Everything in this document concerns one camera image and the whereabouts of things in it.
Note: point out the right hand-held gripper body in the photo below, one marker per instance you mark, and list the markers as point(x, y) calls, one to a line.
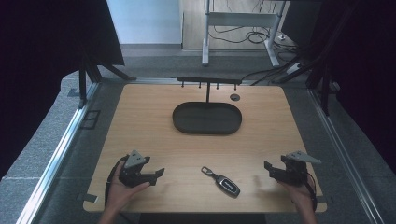
point(295, 169)

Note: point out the white power strip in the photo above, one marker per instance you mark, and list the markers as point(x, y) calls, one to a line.
point(294, 67)

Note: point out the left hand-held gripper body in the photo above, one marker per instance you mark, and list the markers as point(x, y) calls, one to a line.
point(134, 169)

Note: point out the black tape piece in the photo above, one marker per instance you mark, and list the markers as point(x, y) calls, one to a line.
point(322, 199)
point(88, 197)

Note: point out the black curtain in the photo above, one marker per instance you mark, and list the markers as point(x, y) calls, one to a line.
point(364, 77)
point(46, 62)

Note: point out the black key rack with tray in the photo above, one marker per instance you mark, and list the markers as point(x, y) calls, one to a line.
point(207, 118)

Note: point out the round black table grommet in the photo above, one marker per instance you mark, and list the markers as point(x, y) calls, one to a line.
point(235, 97)

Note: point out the aluminium rail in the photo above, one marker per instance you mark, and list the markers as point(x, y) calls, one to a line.
point(59, 152)
point(345, 155)

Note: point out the black stand legs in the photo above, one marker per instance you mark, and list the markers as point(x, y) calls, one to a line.
point(323, 84)
point(90, 70)

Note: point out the black car key fob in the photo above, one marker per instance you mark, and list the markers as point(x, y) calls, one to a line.
point(226, 185)

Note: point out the white metal desk frame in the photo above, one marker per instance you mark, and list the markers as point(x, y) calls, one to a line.
point(239, 19)

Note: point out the person's left hand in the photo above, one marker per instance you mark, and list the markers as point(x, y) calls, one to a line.
point(123, 194)

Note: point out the person's right hand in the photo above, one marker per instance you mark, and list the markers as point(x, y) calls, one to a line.
point(299, 195)

